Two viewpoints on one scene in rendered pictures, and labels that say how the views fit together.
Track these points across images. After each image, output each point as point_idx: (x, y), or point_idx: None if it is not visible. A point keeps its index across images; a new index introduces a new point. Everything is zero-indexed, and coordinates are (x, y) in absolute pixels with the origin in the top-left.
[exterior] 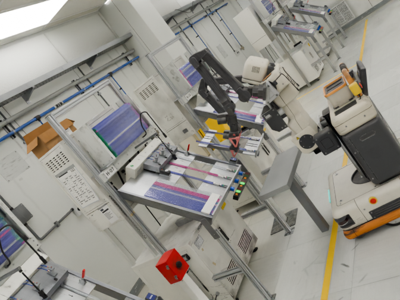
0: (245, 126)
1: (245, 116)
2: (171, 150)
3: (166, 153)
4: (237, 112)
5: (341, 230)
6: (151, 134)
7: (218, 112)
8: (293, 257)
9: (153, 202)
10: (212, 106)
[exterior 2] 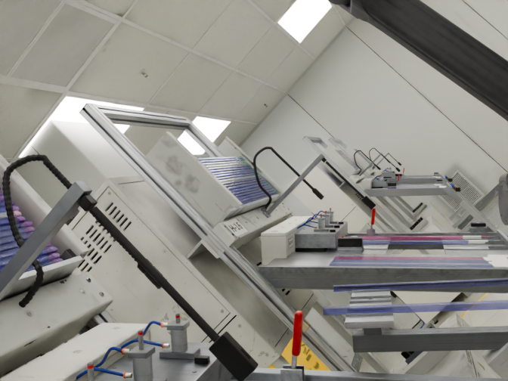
0: (464, 291)
1: (448, 261)
2: (201, 357)
3: (169, 376)
4: (413, 258)
5: None
6: (82, 304)
7: (456, 60)
8: None
9: None
10: (411, 35)
